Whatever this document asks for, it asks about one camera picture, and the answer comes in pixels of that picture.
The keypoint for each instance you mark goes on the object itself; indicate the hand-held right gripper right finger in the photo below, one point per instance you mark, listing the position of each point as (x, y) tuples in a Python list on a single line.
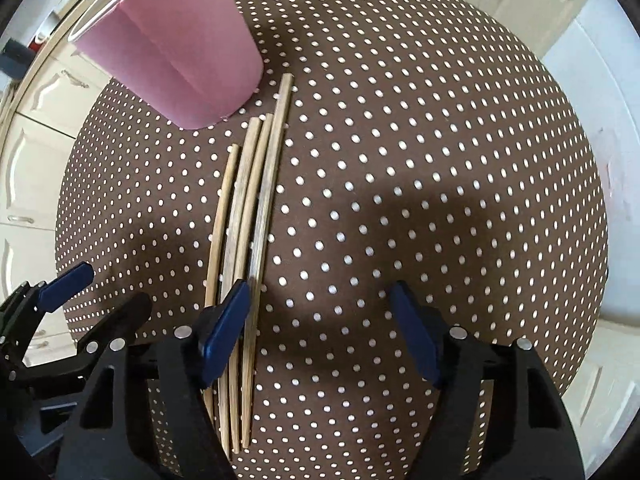
[(415, 335)]

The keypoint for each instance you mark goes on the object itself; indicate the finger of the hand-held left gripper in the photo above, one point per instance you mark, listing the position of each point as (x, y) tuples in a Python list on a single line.
[(120, 312), (67, 282)]

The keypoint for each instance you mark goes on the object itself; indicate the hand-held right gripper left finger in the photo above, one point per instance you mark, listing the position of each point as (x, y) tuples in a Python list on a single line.
[(225, 330)]

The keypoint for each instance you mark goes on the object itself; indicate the wooden chopstick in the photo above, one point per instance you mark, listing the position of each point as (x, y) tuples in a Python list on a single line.
[(267, 200), (221, 220), (235, 210), (248, 205)]

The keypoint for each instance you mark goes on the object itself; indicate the pink cup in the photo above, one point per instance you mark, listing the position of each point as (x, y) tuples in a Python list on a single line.
[(190, 50)]

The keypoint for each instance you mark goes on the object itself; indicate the brown polka-dot tablecloth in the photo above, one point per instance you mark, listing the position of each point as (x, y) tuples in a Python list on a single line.
[(425, 160)]

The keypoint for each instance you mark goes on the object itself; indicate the black box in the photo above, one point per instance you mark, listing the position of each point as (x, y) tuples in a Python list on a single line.
[(12, 57)]

